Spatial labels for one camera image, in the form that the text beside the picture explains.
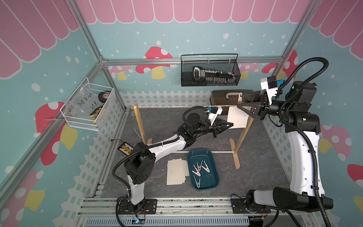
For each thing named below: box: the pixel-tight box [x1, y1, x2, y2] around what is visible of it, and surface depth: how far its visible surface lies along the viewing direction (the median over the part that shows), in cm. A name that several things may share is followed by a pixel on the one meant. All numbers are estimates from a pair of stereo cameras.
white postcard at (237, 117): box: [227, 105, 250, 130], surface depth 67 cm
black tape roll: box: [98, 91, 111, 104], surface depth 82 cm
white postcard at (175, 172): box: [166, 159, 185, 185], surface depth 88 cm
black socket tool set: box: [192, 66, 236, 84], surface depth 91 cm
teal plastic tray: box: [187, 148, 220, 190], surface depth 88 cm
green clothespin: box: [193, 174, 201, 189], surface depth 83 cm
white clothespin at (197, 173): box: [191, 164, 201, 177], surface depth 87 cm
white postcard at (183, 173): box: [172, 157, 186, 184], surface depth 89 cm
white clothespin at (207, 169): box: [201, 160, 210, 173], surface depth 88 cm
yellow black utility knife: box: [89, 105, 104, 119], surface depth 68 cm
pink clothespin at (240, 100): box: [237, 92, 243, 104], surface depth 57 cm
